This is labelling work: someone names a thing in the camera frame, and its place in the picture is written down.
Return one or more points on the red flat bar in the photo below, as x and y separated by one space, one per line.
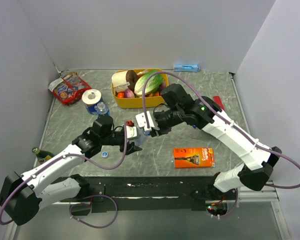
218 101

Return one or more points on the brown bread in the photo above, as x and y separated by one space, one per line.
131 78

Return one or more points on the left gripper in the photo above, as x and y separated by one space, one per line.
132 148

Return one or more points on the purple onion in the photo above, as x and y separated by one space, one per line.
129 94

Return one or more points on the yellow plastic bin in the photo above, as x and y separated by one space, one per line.
151 100

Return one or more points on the orange razor box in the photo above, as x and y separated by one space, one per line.
193 157

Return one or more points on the green glass bottle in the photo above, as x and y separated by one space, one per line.
42 155

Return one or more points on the blue tissue pack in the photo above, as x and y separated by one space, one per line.
191 68

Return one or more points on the white paper bag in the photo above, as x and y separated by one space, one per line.
119 81

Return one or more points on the toilet paper roll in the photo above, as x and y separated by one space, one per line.
91 98

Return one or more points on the blue bottle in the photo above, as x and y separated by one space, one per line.
102 109

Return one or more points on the red snack bag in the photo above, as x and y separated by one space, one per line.
68 89

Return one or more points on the clear bottle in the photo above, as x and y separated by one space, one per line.
142 137

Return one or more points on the dark eggplant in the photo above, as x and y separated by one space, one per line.
161 88

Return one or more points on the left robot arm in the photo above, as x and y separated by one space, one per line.
23 196

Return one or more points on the blue cap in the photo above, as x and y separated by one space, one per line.
105 154

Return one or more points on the green lettuce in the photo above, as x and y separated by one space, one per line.
152 85

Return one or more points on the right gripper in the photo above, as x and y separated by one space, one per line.
159 130

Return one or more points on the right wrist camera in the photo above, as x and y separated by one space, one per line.
146 121

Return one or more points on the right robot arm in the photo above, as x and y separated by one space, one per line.
257 165

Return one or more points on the orange carrot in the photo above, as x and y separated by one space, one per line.
120 95

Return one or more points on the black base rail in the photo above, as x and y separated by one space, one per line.
150 193

